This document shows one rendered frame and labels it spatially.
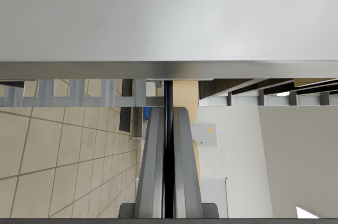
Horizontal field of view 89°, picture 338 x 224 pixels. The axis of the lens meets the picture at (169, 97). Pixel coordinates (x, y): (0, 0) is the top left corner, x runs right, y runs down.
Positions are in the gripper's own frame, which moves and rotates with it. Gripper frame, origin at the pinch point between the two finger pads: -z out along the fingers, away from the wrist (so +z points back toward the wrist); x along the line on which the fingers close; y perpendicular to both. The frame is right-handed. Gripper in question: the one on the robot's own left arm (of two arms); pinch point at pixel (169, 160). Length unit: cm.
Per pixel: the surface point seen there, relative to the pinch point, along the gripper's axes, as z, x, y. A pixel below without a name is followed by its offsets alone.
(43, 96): -34, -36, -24
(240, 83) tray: -12.2, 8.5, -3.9
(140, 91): -35.1, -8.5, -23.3
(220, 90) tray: -18.0, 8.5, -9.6
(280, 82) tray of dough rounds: -17.7, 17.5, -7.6
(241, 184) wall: -165, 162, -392
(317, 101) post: -33, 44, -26
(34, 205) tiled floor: -31, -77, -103
